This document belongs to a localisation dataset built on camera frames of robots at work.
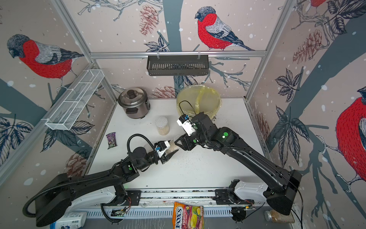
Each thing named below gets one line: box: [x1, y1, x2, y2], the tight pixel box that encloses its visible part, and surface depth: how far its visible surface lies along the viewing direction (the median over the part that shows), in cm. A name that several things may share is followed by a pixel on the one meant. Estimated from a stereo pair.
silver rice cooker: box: [117, 87, 151, 120], surface depth 100 cm
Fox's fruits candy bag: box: [172, 201, 204, 229], surface depth 67 cm
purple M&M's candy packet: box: [105, 132, 118, 150], surface depth 97 cm
